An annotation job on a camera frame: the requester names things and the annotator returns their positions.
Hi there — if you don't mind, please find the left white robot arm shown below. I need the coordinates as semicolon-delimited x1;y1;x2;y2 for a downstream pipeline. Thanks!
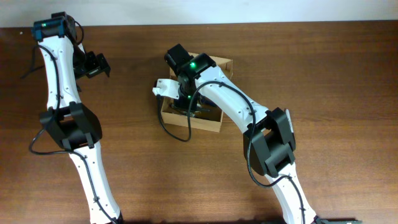
32;12;123;223

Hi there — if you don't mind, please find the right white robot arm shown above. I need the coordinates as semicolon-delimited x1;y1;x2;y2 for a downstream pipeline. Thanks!
164;44;321;224

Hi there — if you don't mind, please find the black permanent marker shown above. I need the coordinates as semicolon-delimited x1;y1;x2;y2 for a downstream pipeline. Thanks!
285;109;294;133

